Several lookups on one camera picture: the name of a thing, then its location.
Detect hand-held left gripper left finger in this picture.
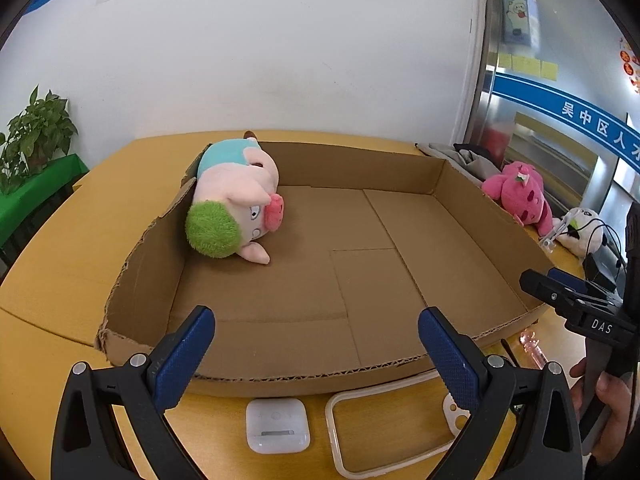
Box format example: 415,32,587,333
51,305,217,480

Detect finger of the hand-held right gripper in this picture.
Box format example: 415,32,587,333
547,267,621,306
520,269,591,312

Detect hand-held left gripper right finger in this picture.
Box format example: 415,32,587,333
418,307,584,480

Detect pink translucent pen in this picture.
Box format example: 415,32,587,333
520,332,549,367

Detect white earbuds case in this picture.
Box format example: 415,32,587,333
245,398,311,454

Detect white-rimmed clear phone case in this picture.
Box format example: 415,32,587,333
325,370,473,476

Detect shallow cardboard box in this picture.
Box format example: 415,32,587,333
95,141,556,396

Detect person's right hand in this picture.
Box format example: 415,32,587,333
570,357,637,453

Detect black desktop device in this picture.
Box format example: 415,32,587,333
585,252,626,293

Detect white phone stand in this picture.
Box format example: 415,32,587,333
539,215,581,253

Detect white plush toy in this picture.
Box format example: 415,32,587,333
557,206,608,259

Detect magenta bear plush toy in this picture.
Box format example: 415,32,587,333
481,160,561,236

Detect grey cloth bundle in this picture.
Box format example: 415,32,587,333
415,142,503,181

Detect red object behind glass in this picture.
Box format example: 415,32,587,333
485,127,507,166

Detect pink pig plush toy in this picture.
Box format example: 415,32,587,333
186,132,287,265

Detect blue banner stripe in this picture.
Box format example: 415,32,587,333
492,70,640,171

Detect red window decorations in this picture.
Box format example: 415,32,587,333
617,37,640,96

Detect green covered side table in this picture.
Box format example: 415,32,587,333
0,154,90,256

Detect blue cartoon poster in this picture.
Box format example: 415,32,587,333
500,0,541,46

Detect green potted plant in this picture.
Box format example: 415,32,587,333
0,85,79,193

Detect black cable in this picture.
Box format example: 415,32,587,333
570,217,627,267

